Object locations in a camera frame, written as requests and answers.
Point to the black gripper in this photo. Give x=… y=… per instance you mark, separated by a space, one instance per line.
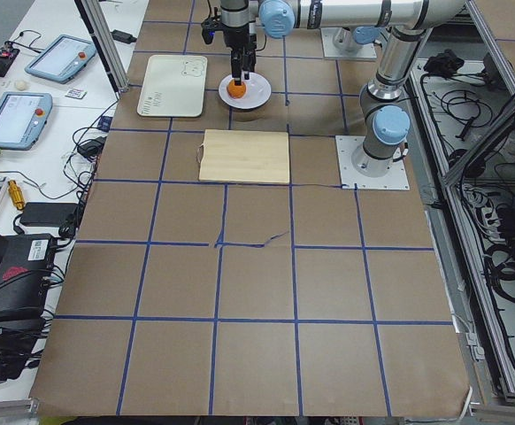
x=239 y=38

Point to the orange fruit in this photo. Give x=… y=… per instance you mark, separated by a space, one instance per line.
x=235 y=90

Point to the white round plate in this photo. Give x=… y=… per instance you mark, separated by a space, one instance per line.
x=258 y=92

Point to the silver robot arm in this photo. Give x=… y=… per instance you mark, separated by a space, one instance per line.
x=409 y=23
x=348 y=37

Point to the cream bear tray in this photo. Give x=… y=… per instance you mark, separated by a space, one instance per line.
x=173 y=86

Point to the wooden cutting board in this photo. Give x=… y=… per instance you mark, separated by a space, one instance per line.
x=245 y=156

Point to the far blue teach pendant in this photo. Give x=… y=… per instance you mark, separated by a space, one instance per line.
x=62 y=60

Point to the blue teach pendant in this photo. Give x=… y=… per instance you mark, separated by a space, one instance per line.
x=62 y=60
x=23 y=117

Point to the brown paper table cover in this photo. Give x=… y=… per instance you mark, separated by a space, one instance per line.
x=250 y=299

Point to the near blue teach pendant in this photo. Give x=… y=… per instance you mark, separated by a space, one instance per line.
x=23 y=117

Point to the black power adapter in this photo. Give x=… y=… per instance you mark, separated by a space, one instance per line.
x=40 y=214

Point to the gold metal cylinder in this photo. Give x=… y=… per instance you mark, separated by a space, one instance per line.
x=16 y=195

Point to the black computer box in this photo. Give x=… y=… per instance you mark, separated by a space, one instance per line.
x=25 y=263

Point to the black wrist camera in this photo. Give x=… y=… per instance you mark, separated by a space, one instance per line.
x=210 y=25

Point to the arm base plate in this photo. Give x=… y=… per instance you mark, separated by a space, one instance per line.
x=359 y=171
x=332 y=49

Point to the aluminium frame post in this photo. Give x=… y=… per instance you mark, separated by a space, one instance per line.
x=95 y=22

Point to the aluminium side frame rail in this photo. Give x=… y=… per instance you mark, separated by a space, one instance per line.
x=466 y=133

